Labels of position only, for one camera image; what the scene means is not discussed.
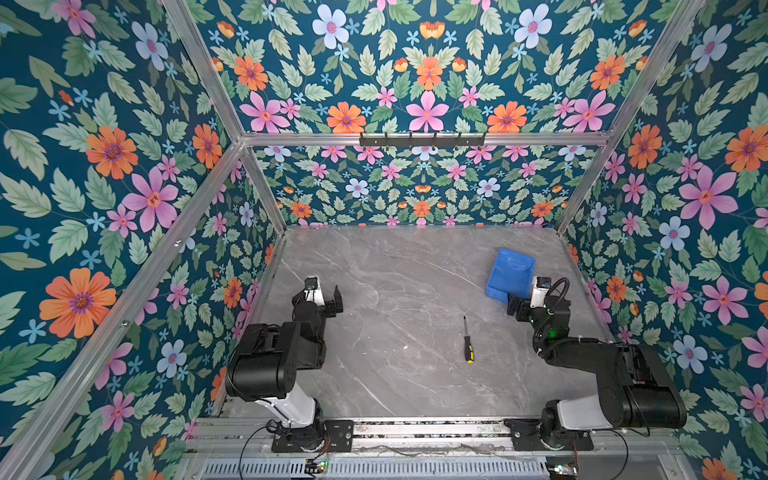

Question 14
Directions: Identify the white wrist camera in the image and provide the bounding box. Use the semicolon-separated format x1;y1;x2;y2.
303;276;325;307
530;276;552;308

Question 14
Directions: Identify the blue plastic bin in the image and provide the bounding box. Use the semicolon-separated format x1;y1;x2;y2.
485;248;536;303

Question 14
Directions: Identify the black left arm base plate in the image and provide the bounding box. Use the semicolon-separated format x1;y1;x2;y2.
271;420;355;454

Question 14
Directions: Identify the white perforated cable duct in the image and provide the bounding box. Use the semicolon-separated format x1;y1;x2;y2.
199;457;550;479

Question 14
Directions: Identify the black yellow handled screwdriver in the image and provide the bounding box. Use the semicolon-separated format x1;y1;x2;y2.
463;317;475;365

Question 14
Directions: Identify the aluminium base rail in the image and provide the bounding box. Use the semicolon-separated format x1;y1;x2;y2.
182;416;684;461

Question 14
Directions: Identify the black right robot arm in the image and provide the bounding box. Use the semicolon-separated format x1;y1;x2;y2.
505;292;687;450

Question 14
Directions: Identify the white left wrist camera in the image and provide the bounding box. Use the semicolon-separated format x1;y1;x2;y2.
303;276;325;307

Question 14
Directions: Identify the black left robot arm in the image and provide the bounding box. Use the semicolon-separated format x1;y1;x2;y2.
224;277;344;438

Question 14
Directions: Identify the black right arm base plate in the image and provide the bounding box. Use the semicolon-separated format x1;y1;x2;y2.
503;419;594;452

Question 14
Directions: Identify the black wall hook rail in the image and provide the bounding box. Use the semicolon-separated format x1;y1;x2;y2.
359;132;486;149

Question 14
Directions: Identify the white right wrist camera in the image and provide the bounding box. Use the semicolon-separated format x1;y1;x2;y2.
530;276;552;308

